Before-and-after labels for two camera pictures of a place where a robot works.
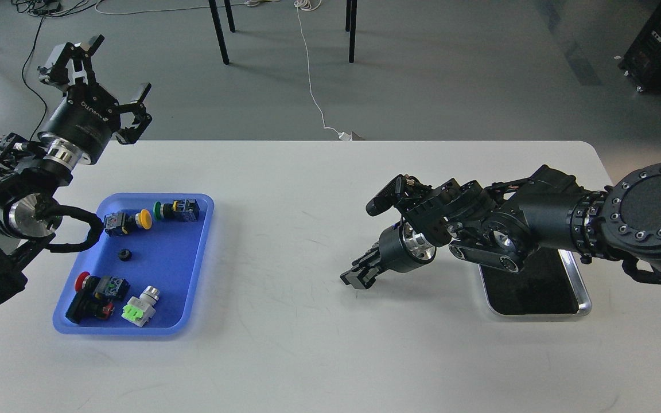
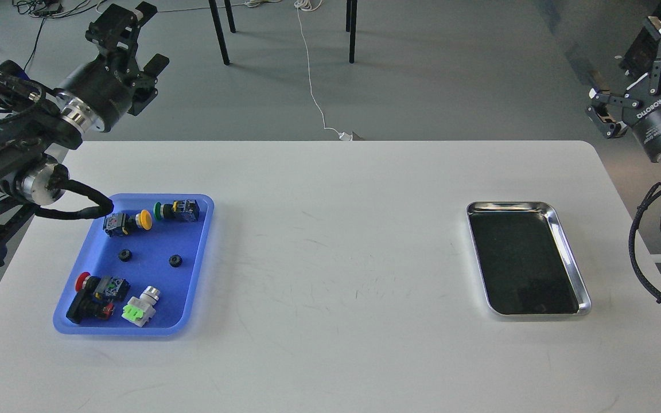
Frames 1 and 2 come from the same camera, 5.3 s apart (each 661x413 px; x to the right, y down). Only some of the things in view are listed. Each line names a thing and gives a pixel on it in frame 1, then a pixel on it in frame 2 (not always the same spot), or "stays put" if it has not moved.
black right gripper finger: x=372 y=256 -> x=607 y=113
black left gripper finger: x=129 y=136 -> x=145 y=94
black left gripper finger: x=59 y=74 -> x=115 y=32
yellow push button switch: x=123 y=222 stays put
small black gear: x=124 y=254 stays put
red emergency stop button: x=94 y=297 stays put
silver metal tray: x=549 y=284 stays put
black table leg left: x=219 y=31 stays put
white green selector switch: x=139 y=310 stays put
